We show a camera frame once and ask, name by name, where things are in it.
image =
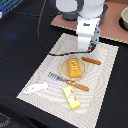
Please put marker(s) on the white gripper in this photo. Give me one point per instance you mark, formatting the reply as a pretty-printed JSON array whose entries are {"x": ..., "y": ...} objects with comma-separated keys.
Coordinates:
[{"x": 88, "y": 32}]

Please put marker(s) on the toy bread loaf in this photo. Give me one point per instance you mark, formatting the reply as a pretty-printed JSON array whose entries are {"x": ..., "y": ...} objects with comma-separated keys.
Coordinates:
[{"x": 74, "y": 68}]

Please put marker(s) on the yellow butter box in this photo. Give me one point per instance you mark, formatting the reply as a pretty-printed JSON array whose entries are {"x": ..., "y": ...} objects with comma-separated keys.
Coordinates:
[{"x": 71, "y": 97}]

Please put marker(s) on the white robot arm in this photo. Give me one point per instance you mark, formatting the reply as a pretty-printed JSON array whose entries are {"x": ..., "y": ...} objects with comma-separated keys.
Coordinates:
[{"x": 89, "y": 12}]

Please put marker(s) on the left grey toy pot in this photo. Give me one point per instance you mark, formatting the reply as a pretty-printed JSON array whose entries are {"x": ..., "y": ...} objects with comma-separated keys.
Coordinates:
[{"x": 70, "y": 16}]

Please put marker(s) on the beige bowl at edge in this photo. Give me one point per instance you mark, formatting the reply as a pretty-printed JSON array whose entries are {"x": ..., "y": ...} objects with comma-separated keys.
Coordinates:
[{"x": 124, "y": 16}]

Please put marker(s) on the round wooden plate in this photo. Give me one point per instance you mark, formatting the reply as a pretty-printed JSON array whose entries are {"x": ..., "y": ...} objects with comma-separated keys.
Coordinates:
[{"x": 63, "y": 68}]

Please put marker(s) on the woven beige placemat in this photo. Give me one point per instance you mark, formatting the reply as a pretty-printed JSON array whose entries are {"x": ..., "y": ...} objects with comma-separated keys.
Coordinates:
[{"x": 53, "y": 100}]

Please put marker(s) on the knife with wooden handle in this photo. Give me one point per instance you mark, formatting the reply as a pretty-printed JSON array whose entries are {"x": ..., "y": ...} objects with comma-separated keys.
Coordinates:
[{"x": 91, "y": 60}]

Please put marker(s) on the fork with wooden handle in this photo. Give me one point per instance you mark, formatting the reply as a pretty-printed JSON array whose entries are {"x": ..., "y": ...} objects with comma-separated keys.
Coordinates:
[{"x": 72, "y": 83}]

